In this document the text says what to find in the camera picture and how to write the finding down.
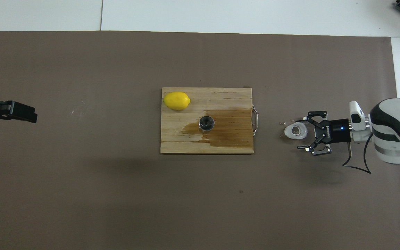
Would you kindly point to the yellow lemon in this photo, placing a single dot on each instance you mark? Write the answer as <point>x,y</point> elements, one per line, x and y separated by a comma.
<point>176,100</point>

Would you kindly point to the metal jigger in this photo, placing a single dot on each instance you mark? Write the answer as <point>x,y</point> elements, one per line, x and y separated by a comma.
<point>206,123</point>

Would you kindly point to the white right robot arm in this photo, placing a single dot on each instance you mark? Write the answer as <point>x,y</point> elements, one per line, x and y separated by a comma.
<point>391,118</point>

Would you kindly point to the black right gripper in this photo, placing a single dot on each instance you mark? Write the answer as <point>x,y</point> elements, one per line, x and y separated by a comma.
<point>337,131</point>

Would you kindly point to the brown paper table mat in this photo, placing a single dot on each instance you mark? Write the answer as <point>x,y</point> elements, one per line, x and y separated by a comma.
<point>82,69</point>

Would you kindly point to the wooden cutting board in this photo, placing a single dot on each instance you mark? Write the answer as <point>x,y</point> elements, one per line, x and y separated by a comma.
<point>227,104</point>

